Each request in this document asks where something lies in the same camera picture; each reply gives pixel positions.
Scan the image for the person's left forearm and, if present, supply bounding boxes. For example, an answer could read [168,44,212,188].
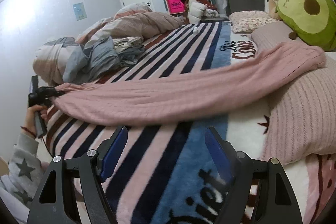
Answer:
[0,127,49,222]

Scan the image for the grey and white bundled clothes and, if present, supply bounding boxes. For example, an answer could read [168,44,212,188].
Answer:
[33,37,145,85]

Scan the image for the pink shopping bag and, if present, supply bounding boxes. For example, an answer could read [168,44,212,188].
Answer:
[166,0,181,15]

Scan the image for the person's left hand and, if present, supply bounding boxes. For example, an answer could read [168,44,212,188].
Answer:
[22,105,49,137]

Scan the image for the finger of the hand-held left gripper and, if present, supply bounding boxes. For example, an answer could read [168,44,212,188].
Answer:
[49,86,65,99]

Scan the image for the green avocado plush toy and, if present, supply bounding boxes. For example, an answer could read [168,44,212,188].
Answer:
[277,0,336,52]

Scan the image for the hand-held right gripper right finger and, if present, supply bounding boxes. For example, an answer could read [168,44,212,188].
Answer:
[205,126,302,224]

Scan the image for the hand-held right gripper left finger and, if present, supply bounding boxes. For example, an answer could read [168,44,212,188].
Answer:
[26,126,129,224]

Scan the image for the beige plush toy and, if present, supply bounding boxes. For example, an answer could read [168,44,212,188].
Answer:
[268,0,286,21]

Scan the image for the dark dresser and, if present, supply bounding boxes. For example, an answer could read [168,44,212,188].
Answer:
[226,0,265,16]

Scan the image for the wall poster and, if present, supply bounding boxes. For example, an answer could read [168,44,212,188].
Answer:
[72,3,87,21]

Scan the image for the pink ribbed pillow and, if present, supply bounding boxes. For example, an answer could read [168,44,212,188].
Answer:
[262,65,336,165]
[249,21,326,52]

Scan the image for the pile of clothes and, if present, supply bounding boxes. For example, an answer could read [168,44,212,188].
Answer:
[178,0,221,24]

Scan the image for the floral pillow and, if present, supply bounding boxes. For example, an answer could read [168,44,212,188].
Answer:
[229,10,282,34]

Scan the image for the pink striped duvet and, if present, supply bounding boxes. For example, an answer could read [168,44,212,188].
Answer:
[75,3,186,47]

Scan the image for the striped printed blanket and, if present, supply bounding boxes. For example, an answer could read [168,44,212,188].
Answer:
[43,20,336,224]

